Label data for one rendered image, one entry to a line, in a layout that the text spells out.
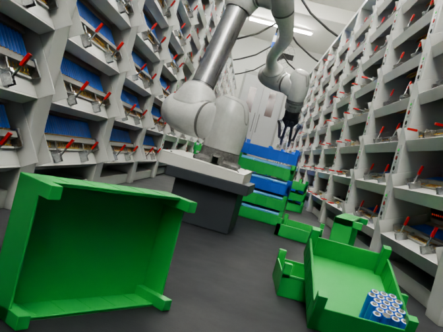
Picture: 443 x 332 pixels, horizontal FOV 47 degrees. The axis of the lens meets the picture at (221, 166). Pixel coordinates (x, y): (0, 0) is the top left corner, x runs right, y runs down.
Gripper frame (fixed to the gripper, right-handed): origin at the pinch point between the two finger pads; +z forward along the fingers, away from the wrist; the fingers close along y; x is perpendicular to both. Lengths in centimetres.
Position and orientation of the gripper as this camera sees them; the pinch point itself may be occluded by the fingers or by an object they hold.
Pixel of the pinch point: (284, 145)
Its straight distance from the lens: 272.0
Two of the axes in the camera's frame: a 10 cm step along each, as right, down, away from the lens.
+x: 2.7, -4.0, 8.8
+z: -1.5, 8.8, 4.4
